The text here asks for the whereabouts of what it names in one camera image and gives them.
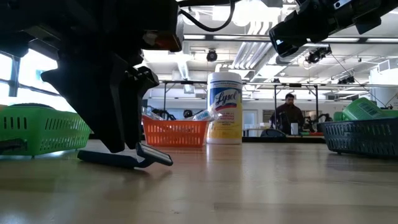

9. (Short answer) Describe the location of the window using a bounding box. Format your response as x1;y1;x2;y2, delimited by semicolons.
0;51;77;113

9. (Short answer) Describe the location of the white ceiling ring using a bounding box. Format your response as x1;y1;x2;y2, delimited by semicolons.
182;8;201;26

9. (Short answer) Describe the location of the silver ventilation duct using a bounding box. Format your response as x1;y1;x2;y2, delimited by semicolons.
231;18;312;71

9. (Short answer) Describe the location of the green plastic basket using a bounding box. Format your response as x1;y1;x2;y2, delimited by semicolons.
0;104;91;157

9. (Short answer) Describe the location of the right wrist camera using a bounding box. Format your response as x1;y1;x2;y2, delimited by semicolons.
269;11;315;58

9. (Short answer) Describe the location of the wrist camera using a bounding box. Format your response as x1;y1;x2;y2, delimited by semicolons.
269;11;315;58
141;14;185;53

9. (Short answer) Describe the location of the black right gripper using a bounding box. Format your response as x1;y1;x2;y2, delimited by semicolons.
295;0;384;44

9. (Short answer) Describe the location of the Lysol wipes canister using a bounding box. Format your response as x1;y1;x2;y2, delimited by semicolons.
206;71;243;145

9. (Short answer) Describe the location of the black aluminium table frame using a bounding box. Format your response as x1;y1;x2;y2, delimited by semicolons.
88;133;327;144

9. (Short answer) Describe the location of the orange plastic basket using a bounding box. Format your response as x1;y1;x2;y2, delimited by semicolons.
141;114;210;148

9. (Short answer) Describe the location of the black plastic basket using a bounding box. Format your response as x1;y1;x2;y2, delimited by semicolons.
318;117;398;159

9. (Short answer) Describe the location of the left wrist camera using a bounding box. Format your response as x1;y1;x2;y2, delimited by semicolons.
141;14;185;53

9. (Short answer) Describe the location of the black frame clamp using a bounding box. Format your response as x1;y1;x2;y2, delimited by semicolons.
260;128;287;139

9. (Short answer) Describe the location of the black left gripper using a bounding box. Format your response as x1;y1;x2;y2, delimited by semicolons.
18;0;184;154

